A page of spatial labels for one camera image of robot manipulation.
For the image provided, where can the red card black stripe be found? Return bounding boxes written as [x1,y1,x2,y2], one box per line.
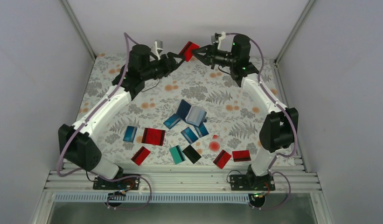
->
[179,41,200,62]

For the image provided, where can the teal card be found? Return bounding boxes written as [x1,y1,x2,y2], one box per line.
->
[169,145,186,164]

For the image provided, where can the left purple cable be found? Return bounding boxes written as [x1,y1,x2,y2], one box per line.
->
[56,32,153,211]

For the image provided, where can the red card far right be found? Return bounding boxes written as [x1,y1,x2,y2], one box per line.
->
[232,150,251,162]

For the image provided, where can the floral patterned table mat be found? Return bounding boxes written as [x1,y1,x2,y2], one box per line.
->
[63,53,295,168]

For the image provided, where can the blue card far left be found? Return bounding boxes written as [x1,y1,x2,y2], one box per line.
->
[123,126,138,143]

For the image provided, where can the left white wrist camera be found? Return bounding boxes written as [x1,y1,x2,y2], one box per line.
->
[151,40,163,60]

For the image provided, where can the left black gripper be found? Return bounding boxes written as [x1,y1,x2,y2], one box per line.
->
[141,52,185,81]

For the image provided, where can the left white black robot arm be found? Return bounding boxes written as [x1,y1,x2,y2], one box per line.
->
[56,44,185,189]

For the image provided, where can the red card lower left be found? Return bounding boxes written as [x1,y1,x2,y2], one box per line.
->
[131,146,151,166]

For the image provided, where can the red card tilted right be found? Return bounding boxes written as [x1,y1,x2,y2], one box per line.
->
[213,150,232,169]

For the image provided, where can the purple cable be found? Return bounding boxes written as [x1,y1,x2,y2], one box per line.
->
[56,32,153,211]
[225,32,300,211]

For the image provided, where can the blue card centre right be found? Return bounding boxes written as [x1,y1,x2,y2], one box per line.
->
[195,122,209,138]

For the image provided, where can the red card upper stack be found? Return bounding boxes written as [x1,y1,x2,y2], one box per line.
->
[141,128,154,145]

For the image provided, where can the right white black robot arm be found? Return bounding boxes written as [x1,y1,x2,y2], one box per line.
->
[192,33,299,190]

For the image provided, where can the white card red circle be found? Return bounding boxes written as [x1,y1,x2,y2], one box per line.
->
[209,134,223,152]

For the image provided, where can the blue card top centre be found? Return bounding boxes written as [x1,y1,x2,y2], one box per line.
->
[163,113,181,130]

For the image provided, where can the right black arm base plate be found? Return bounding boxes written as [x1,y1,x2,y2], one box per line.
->
[229,174,276,191]

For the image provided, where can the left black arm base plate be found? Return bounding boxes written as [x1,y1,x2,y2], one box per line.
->
[92,177,140,190]

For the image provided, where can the red card overlapping stack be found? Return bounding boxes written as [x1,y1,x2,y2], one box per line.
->
[152,129,166,146]

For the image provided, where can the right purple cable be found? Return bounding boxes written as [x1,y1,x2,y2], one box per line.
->
[225,32,300,211]

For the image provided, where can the blue card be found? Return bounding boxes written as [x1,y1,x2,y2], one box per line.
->
[123,126,138,143]
[163,113,181,130]
[181,127,198,144]
[195,122,209,138]

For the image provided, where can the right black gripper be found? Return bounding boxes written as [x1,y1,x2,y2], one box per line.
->
[191,42,237,70]

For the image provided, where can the dark blue card holder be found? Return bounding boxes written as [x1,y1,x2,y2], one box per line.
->
[175,99,207,126]

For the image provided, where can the aluminium front rail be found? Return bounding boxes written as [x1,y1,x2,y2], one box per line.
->
[44,170,322,193]

